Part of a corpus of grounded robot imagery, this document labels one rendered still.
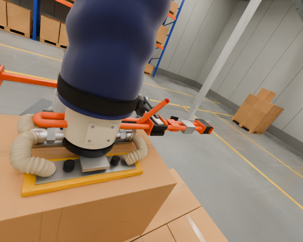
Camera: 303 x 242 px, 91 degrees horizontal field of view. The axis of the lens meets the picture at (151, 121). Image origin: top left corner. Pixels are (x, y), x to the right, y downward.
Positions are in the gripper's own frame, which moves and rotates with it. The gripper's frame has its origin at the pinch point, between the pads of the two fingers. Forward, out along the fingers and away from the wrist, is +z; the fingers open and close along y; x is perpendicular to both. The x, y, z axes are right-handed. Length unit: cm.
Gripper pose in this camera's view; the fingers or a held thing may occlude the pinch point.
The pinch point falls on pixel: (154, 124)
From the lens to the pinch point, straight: 65.0
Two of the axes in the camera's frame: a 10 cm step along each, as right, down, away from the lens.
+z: 4.8, 5.6, -6.8
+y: -3.7, 8.2, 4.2
